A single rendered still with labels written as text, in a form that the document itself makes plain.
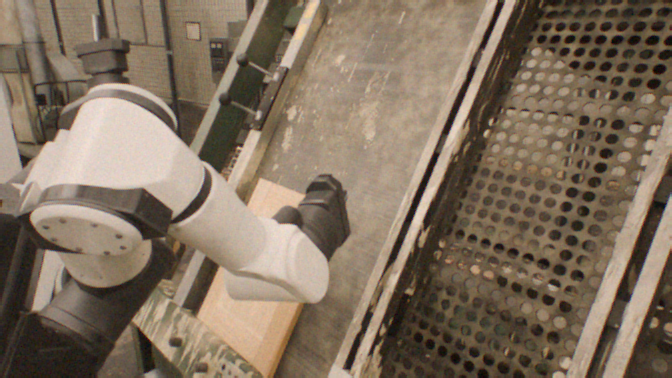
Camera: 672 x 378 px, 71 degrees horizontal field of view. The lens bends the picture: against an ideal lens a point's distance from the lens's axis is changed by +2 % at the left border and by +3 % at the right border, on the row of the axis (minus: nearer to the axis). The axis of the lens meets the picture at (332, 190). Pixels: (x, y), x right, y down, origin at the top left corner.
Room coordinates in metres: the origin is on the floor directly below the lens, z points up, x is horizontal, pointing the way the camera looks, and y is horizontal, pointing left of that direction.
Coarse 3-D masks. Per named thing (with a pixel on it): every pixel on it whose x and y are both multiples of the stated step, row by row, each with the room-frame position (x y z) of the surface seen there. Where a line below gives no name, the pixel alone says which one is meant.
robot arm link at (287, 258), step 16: (272, 224) 0.47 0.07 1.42; (288, 224) 0.48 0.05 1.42; (272, 240) 0.45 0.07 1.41; (288, 240) 0.46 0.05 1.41; (304, 240) 0.47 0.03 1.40; (256, 256) 0.43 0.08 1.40; (272, 256) 0.44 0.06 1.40; (288, 256) 0.44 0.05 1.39; (304, 256) 0.47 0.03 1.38; (320, 256) 0.50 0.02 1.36; (240, 272) 0.43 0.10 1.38; (256, 272) 0.43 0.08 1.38; (272, 272) 0.43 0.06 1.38; (288, 272) 0.44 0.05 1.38; (304, 272) 0.46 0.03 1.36; (320, 272) 0.49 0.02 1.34; (288, 288) 0.45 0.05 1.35; (304, 288) 0.45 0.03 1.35; (320, 288) 0.49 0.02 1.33
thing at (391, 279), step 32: (512, 0) 0.96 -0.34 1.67; (480, 32) 0.96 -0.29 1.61; (512, 32) 0.96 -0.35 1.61; (480, 64) 0.92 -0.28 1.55; (448, 96) 0.92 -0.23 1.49; (480, 96) 0.89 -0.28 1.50; (448, 128) 0.89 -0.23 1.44; (480, 128) 0.90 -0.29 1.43; (448, 160) 0.83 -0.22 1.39; (416, 192) 0.83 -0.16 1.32; (448, 192) 0.84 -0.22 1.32; (416, 224) 0.78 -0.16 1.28; (384, 256) 0.78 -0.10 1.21; (416, 256) 0.77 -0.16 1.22; (384, 288) 0.74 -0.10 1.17; (352, 320) 0.74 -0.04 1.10; (384, 320) 0.71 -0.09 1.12; (352, 352) 0.71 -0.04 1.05; (384, 352) 0.71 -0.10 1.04
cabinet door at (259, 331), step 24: (264, 192) 1.16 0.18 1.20; (288, 192) 1.10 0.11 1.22; (264, 216) 1.11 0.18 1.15; (216, 288) 1.06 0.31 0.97; (216, 312) 1.01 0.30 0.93; (240, 312) 0.97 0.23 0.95; (264, 312) 0.93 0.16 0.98; (288, 312) 0.89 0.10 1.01; (240, 336) 0.92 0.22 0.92; (264, 336) 0.89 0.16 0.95; (288, 336) 0.86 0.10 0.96; (264, 360) 0.85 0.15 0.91
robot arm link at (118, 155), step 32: (96, 128) 0.36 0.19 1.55; (128, 128) 0.37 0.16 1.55; (160, 128) 0.38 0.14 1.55; (64, 160) 0.34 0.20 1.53; (96, 160) 0.34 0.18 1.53; (128, 160) 0.35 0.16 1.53; (160, 160) 0.36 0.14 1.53; (192, 160) 0.38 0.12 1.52; (64, 192) 0.31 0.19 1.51; (96, 192) 0.32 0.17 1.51; (128, 192) 0.33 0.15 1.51; (160, 192) 0.35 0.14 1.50; (192, 192) 0.37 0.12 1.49; (224, 192) 0.40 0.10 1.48; (160, 224) 0.34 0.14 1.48; (192, 224) 0.37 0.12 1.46; (224, 224) 0.39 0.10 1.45; (256, 224) 0.44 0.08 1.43; (224, 256) 0.41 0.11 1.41
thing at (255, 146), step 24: (312, 0) 1.46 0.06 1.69; (312, 24) 1.41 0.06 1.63; (288, 48) 1.41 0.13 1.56; (288, 72) 1.34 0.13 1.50; (288, 96) 1.34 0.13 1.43; (264, 144) 1.28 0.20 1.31; (240, 168) 1.24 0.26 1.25; (240, 192) 1.21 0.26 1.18; (192, 264) 1.14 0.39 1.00; (192, 288) 1.09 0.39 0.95
